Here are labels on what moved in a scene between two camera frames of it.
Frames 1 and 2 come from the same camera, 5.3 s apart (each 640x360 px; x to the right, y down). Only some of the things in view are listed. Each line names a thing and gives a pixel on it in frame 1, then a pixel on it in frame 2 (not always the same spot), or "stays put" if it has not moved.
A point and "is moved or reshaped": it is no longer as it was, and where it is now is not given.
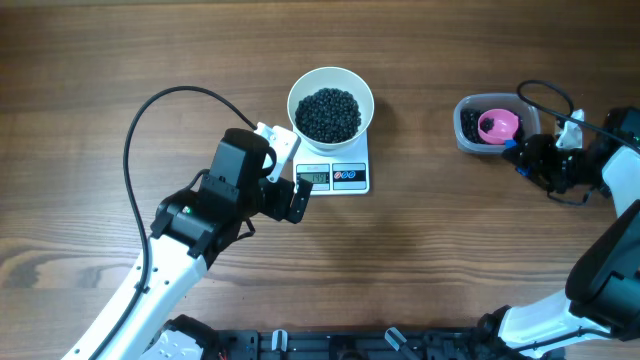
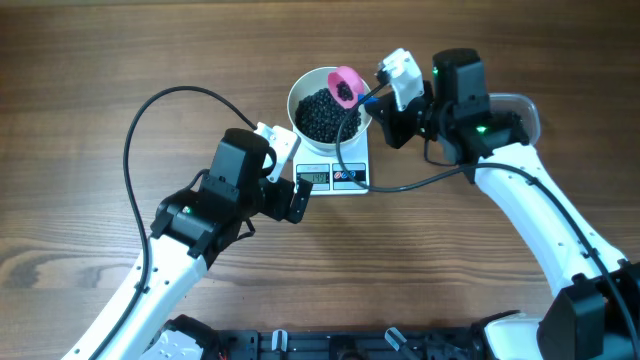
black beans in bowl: [329, 115] stays put
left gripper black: [282, 201] stays put
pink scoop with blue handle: [506, 123] is moved or reshaped
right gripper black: [531, 160] -> [388, 122]
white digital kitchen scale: [345, 174] stays put
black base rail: [467, 343] stays put
